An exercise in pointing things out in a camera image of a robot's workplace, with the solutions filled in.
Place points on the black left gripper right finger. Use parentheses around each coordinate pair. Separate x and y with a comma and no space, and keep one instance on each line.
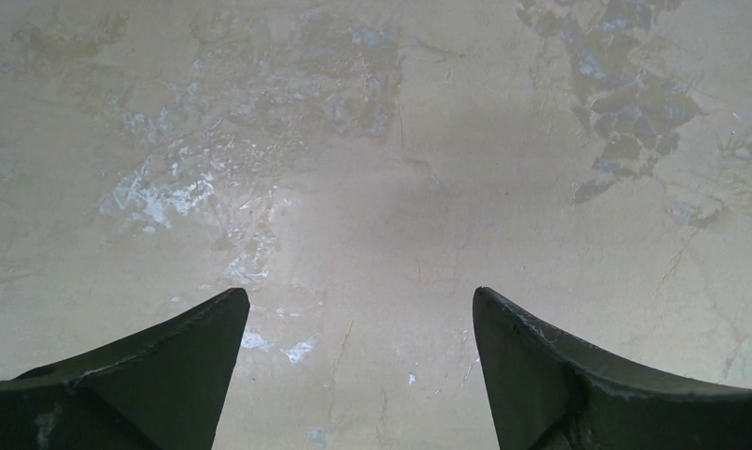
(549,389)

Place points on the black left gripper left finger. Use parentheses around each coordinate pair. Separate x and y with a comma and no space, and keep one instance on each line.
(161,388)

